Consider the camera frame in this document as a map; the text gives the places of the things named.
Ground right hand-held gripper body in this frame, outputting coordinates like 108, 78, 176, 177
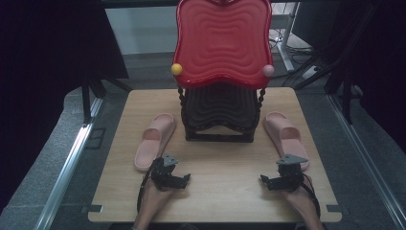
276, 153, 305, 193

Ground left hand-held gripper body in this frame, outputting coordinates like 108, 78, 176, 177
149, 152, 180, 193

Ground pink slipper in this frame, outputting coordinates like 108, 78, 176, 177
133, 112, 177, 173
262, 110, 310, 172

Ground person's left hand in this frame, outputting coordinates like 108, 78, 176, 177
140, 183, 175, 213

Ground white power strip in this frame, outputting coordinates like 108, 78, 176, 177
301, 65, 321, 81

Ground black metal stand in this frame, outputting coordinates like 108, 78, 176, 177
80, 71, 135, 125

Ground white metal stand leg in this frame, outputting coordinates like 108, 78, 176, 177
276, 2, 297, 73

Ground dark curtain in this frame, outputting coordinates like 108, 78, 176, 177
319, 0, 406, 154
0, 0, 129, 214

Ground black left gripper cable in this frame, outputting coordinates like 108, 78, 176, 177
136, 157, 162, 215

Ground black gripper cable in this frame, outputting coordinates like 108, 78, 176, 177
301, 172, 322, 219
136, 157, 162, 215

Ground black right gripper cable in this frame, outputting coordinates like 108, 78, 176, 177
301, 172, 322, 219

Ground aluminium rail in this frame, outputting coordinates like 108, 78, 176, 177
33, 97, 106, 230
327, 94, 406, 230

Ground black floor cables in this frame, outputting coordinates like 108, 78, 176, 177
269, 28, 315, 66

